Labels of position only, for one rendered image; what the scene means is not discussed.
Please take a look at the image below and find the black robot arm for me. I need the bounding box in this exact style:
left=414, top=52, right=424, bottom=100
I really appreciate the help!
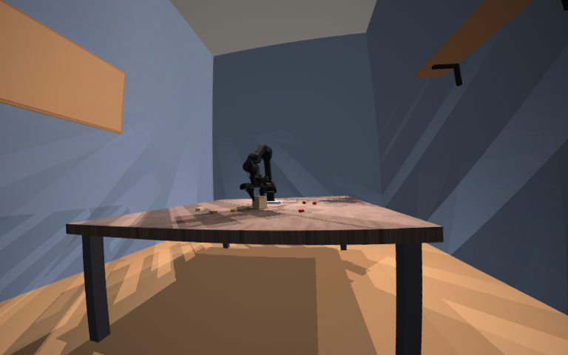
left=243, top=144, right=277, bottom=201

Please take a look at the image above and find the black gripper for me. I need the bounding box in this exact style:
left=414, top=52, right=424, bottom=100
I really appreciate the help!
left=240, top=173, right=272, bottom=201

